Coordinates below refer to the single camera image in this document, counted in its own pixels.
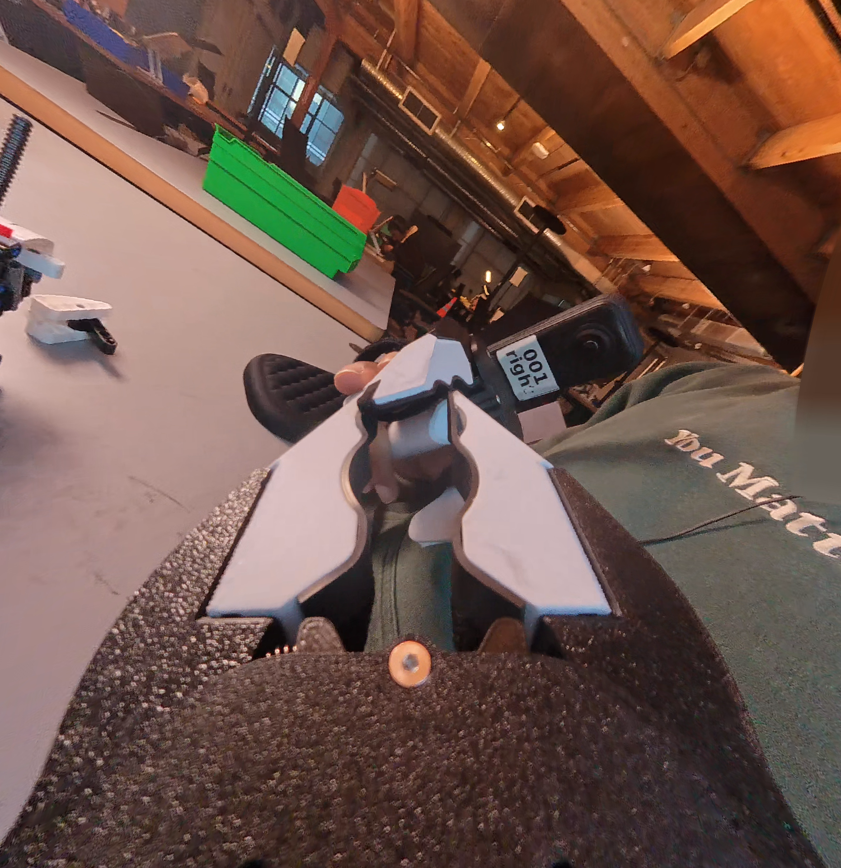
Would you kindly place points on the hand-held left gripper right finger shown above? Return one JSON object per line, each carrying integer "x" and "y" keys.
{"x": 522, "y": 536}

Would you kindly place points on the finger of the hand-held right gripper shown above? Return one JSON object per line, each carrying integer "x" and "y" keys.
{"x": 420, "y": 369}

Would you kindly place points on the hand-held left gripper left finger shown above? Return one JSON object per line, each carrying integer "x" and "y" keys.
{"x": 291, "y": 529}

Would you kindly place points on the toy truck chassis model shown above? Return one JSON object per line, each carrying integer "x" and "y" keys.
{"x": 13, "y": 258}

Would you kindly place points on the person's right hand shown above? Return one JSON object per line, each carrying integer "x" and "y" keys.
{"x": 356, "y": 376}

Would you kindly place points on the orange traffic cone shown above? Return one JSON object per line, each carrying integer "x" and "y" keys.
{"x": 445, "y": 308}

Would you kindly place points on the black padded armrest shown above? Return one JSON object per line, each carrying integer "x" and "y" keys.
{"x": 291, "y": 393}

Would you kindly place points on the orange storage bin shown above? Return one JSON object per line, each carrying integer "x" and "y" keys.
{"x": 356, "y": 207}

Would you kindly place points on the green storage bin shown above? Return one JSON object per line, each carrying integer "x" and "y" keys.
{"x": 285, "y": 203}

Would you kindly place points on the person's green sweatshirt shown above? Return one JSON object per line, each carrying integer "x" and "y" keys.
{"x": 766, "y": 644}

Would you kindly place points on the paned window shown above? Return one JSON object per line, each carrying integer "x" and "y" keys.
{"x": 295, "y": 108}

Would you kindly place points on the white toy panel piece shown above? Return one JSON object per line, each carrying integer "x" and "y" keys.
{"x": 61, "y": 319}

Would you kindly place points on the grey table with wooden edge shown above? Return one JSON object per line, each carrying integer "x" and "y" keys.
{"x": 183, "y": 166}

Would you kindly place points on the metal air duct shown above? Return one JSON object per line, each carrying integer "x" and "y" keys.
{"x": 461, "y": 156}

